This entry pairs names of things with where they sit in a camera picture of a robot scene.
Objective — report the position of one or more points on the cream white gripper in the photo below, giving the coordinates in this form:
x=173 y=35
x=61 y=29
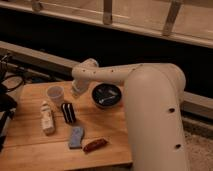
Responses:
x=79 y=87

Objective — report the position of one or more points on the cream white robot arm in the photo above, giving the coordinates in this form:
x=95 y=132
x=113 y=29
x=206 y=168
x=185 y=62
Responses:
x=152 y=94

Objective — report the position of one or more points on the clear plastic cup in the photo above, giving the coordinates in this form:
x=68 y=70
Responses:
x=55 y=94

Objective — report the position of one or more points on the black bowl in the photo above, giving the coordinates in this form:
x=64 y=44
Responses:
x=106 y=95

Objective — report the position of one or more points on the blue sponge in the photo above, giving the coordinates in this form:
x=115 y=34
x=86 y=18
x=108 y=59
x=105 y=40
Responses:
x=76 y=137

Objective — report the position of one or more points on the small white bottle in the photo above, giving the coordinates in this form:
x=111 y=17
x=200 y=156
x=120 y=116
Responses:
x=47 y=121

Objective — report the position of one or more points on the brown red snack bar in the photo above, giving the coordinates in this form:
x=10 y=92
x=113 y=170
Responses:
x=94 y=145

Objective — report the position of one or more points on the black equipment at left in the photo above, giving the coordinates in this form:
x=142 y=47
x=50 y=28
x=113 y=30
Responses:
x=7 y=103

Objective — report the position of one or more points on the metal window rail frame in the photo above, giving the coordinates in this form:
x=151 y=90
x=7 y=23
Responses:
x=187 y=21

